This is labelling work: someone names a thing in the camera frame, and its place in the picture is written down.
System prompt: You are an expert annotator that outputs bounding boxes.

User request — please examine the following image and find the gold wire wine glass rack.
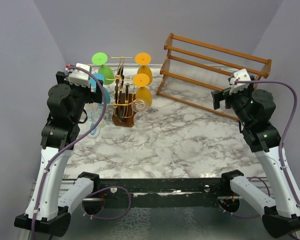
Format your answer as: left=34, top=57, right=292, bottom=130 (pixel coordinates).
left=106, top=54, right=138, bottom=127

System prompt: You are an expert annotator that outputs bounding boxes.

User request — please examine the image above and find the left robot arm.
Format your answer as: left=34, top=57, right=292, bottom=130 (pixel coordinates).
left=14, top=65, right=107, bottom=240

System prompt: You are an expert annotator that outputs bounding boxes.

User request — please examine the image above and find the black mounting rail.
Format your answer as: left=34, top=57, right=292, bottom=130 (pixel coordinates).
left=83, top=177, right=238, bottom=212

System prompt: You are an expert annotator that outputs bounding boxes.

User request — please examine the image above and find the clear wine glass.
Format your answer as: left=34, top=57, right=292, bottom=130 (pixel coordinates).
left=86, top=103, right=106, bottom=139
left=131, top=98, right=149, bottom=130

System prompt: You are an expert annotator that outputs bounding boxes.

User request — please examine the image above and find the orange wine glass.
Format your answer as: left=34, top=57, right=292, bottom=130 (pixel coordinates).
left=132, top=73, right=152, bottom=106
left=135, top=52, right=153, bottom=85

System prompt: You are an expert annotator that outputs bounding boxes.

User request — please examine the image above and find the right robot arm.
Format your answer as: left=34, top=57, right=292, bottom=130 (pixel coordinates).
left=211, top=84, right=300, bottom=238

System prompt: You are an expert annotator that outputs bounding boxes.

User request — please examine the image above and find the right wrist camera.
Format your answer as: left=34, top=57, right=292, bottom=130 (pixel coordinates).
left=228, top=68, right=252, bottom=95

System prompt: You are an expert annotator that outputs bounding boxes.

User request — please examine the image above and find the orange wine glass front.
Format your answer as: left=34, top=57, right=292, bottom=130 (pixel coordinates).
left=132, top=73, right=152, bottom=106

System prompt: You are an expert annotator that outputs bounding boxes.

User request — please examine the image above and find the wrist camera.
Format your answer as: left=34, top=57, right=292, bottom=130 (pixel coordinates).
left=228, top=68, right=252, bottom=95
left=65, top=64, right=91, bottom=88

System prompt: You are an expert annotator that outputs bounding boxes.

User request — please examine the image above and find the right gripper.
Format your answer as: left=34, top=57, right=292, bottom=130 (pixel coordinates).
left=212, top=83, right=255, bottom=127

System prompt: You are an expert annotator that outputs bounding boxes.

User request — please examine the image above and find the green plastic wine glass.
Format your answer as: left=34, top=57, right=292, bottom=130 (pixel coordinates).
left=91, top=52, right=115, bottom=85

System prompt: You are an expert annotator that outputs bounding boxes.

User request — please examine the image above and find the clear wine glass front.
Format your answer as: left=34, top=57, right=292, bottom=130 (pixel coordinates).
left=131, top=98, right=149, bottom=130

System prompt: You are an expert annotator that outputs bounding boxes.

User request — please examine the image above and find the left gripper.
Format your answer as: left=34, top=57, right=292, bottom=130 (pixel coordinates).
left=57, top=71, right=102, bottom=123

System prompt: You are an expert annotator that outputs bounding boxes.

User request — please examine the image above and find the blue plastic wine glass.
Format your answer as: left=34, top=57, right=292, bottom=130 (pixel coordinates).
left=88, top=72, right=111, bottom=106

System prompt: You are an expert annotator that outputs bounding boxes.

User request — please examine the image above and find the wooden shelf rack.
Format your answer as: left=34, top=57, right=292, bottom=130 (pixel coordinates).
left=156, top=33, right=272, bottom=121

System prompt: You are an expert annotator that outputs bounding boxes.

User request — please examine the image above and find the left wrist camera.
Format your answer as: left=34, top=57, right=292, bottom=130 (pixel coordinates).
left=65, top=64, right=91, bottom=88

